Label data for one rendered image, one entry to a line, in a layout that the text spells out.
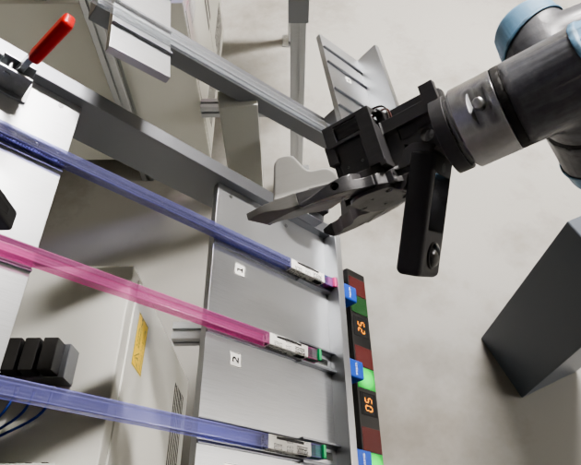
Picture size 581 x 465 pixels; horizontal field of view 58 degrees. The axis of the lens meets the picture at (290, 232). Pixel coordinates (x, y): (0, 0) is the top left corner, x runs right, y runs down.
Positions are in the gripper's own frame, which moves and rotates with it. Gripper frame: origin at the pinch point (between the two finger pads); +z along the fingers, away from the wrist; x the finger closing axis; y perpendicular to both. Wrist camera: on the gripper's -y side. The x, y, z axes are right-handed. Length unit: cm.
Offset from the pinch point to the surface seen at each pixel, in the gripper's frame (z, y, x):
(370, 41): 26, 111, -147
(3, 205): -1.0, -1.8, 31.5
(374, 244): 33, 19, -102
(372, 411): 6.0, -21.2, -18.1
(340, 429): 5.5, -21.6, -8.4
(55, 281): 46.0, 9.5, -2.0
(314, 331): 6.8, -9.8, -10.5
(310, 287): 6.8, -4.0, -12.5
